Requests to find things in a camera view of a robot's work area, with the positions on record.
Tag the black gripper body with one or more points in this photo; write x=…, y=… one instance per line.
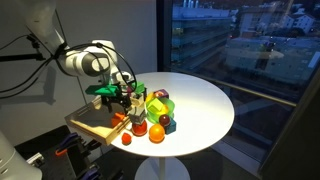
x=116, y=99

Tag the orange toy block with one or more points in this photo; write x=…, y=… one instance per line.
x=117, y=119

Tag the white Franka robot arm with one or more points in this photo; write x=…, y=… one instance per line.
x=83, y=61

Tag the grey white toy block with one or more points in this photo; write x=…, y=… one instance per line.
x=137, y=113

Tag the green toy object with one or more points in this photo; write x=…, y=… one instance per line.
x=101, y=89

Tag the green toy cube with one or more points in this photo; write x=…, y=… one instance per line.
x=138, y=88

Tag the light wooden slatted box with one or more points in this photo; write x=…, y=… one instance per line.
x=95, y=124

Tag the yellow toy piece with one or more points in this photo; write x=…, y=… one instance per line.
x=149, y=96

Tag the yellow toy block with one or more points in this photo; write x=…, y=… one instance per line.
x=155, y=106

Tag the purple toy cube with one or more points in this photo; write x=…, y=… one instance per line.
x=161, y=94

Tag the green translucent bowl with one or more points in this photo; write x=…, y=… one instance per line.
x=166, y=107

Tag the teal toy block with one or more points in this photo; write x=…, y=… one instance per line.
x=172, y=127

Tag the red tomato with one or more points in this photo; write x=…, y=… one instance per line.
x=139, y=129

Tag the small red-orange ball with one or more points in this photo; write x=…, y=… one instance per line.
x=126, y=138

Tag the dark red ball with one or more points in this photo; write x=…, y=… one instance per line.
x=164, y=120

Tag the large orange ball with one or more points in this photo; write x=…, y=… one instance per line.
x=156, y=133

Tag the blue orange spring clamp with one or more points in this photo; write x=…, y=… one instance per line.
x=90, y=172
x=66, y=143

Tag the black equipment cart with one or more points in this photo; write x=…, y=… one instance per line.
x=70, y=165

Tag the white machine housing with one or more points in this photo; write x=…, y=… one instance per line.
x=13, y=160

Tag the white table pedestal base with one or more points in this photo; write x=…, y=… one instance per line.
x=162, y=168

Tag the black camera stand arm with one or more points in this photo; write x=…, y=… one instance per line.
x=20, y=57

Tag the brass window rail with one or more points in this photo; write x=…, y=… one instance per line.
x=233, y=88

